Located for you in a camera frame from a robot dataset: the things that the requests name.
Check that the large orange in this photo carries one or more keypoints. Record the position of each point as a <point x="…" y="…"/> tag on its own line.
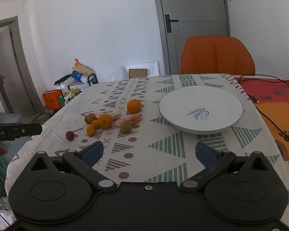
<point x="134" y="106"/>

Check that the small orange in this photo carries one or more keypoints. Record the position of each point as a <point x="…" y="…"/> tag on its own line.
<point x="90" y="131"/>
<point x="94" y="123"/>

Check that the medium orange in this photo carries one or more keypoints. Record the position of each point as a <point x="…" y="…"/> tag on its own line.
<point x="105" y="121"/>

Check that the orange chair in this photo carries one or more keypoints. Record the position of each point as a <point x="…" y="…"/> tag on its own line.
<point x="216" y="55"/>

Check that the black folded umbrella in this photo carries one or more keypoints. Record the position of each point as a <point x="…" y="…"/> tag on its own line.
<point x="62" y="79"/>

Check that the brown round fruit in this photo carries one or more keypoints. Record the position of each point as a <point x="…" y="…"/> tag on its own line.
<point x="89" y="118"/>

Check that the yellow-green round fruit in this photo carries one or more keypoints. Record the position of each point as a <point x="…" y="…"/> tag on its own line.
<point x="126" y="126"/>

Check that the large peeled orange segment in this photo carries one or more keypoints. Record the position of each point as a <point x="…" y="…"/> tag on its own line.
<point x="134" y="119"/>

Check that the grey door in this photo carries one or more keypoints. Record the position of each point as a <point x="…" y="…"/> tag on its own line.
<point x="195" y="4"/>

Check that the pale yellow produce pile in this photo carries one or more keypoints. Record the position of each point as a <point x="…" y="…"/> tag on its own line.
<point x="72" y="93"/>

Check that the orange box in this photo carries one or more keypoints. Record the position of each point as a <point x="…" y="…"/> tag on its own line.
<point x="51" y="98"/>

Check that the red round fruit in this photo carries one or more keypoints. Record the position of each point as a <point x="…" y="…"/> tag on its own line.
<point x="69" y="136"/>

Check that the brown cardboard box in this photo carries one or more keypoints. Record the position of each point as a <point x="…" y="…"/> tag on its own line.
<point x="137" y="73"/>

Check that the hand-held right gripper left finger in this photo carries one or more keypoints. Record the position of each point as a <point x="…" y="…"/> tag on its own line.
<point x="94" y="152"/>

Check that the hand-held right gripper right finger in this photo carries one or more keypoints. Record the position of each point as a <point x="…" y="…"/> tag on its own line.
<point x="206" y="154"/>

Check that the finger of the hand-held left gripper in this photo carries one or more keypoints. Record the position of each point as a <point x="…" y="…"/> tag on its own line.
<point x="29" y="130"/>

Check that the white plate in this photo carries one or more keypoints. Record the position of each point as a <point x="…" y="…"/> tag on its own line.
<point x="183" y="105"/>

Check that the grey cushion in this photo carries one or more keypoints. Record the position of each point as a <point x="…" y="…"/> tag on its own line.
<point x="8" y="118"/>

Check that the green bag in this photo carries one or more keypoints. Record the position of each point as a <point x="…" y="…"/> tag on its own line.
<point x="39" y="118"/>

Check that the blue white plastic bag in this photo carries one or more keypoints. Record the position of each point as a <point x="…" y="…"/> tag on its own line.
<point x="76" y="75"/>

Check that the grey door frame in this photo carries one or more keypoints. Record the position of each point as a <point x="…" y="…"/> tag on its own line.
<point x="16" y="53"/>

